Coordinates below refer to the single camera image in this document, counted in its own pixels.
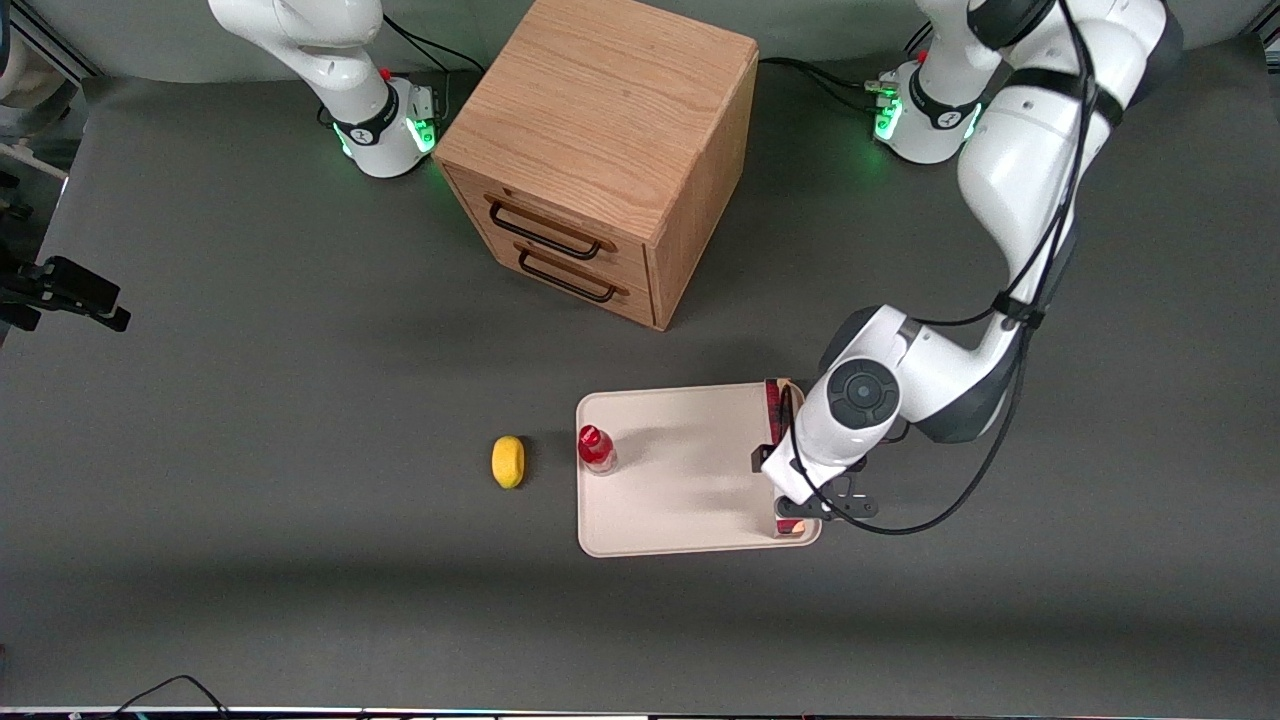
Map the white round device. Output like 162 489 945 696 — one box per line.
0 40 43 107

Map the black left base cable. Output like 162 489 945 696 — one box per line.
812 78 883 114
758 57 881 93

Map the black cable at table edge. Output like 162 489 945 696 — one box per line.
108 675 233 717

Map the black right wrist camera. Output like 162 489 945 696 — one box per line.
0 262 46 332

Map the black right base cable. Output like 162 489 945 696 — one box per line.
383 14 486 77

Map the wooden two-drawer cabinet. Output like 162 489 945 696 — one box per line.
432 0 759 332

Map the small red-capped bottle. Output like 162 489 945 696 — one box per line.
577 424 618 477

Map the red cookie box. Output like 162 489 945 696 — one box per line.
764 377 823 542

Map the black base cable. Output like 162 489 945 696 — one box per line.
812 78 883 114
758 57 881 93
383 14 486 77

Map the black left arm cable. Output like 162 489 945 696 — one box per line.
788 0 1101 537

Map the aluminium frame rail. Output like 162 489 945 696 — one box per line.
0 0 101 81

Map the beige plastic tray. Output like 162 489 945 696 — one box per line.
576 381 823 558

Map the black drawer handle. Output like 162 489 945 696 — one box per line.
517 250 626 304
487 197 613 261

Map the yellow lemon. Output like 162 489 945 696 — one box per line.
491 435 526 490

